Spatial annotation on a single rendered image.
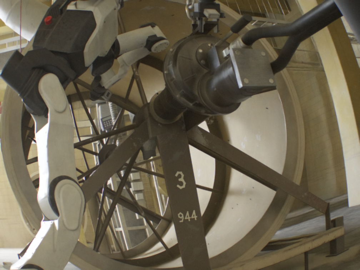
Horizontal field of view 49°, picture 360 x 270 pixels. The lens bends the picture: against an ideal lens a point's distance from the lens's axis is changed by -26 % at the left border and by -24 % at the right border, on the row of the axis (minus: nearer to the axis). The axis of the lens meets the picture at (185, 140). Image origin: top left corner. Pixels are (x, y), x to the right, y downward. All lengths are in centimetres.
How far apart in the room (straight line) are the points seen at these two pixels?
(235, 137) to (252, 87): 194
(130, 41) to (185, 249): 87
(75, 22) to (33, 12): 533
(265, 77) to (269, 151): 151
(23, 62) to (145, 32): 68
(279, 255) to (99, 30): 128
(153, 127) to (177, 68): 52
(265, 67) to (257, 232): 116
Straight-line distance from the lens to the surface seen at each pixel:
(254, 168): 223
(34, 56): 145
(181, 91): 158
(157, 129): 206
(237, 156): 220
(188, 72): 159
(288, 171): 250
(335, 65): 646
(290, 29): 116
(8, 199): 1240
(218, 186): 338
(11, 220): 1237
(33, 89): 142
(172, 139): 203
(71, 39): 149
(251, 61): 138
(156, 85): 385
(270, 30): 125
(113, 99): 225
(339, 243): 255
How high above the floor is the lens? 45
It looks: 9 degrees up
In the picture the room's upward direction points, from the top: 10 degrees counter-clockwise
